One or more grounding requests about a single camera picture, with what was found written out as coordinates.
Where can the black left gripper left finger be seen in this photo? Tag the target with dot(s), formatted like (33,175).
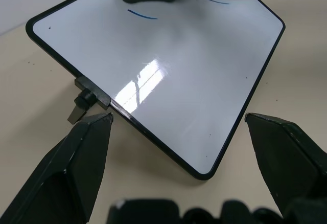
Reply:
(64,173)

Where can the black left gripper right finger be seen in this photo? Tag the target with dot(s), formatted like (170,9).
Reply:
(288,162)

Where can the black whiteboard stand clip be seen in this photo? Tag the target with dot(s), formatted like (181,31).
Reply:
(85,98)

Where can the white whiteboard with black frame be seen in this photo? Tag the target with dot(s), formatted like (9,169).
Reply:
(158,80)

